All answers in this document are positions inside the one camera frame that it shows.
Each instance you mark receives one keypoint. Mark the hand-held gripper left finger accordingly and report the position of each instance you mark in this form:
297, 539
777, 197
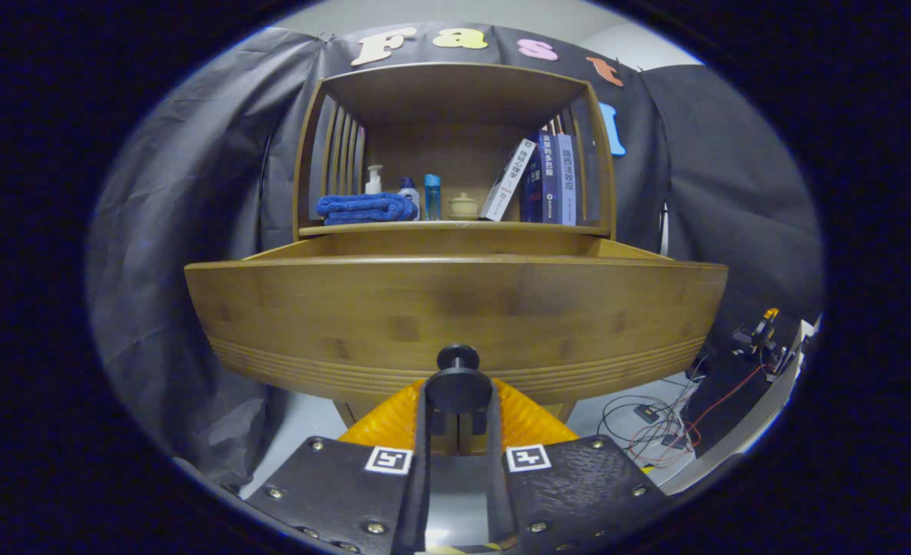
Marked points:
413, 493

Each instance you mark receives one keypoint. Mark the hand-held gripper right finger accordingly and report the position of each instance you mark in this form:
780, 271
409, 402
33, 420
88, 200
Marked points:
500, 493

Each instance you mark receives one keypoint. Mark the wooden drawer with black knob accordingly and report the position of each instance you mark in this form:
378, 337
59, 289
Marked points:
455, 308

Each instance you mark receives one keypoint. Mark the wooden cabinet door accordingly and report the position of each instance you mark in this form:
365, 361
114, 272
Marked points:
446, 445
475, 445

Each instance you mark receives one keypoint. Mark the wooden countertop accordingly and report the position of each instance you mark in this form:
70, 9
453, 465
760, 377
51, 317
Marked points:
455, 228

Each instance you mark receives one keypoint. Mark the wooden cabinet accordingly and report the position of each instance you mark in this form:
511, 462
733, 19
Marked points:
455, 146

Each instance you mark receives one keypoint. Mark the cream lidded teacup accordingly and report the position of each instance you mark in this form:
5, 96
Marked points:
463, 208

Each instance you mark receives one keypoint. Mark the blue folded towel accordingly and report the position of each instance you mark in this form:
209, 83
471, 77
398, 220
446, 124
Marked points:
363, 208

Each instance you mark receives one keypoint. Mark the clear blue bottle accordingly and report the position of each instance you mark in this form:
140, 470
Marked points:
432, 199

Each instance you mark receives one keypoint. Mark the white bottle with blue cap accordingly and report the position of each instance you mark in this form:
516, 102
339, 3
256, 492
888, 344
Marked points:
410, 193

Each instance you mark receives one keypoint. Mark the black and orange equipment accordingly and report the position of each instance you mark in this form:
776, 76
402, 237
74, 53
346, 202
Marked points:
760, 335

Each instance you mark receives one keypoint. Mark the white book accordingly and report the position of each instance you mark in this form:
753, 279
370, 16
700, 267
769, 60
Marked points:
508, 181

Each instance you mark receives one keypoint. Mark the white pump bottle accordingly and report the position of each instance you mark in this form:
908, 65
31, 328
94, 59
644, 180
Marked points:
374, 183

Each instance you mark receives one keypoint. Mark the dark blue book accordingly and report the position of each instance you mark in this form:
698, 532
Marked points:
546, 181

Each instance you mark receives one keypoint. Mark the light blue book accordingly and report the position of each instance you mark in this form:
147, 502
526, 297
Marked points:
566, 181

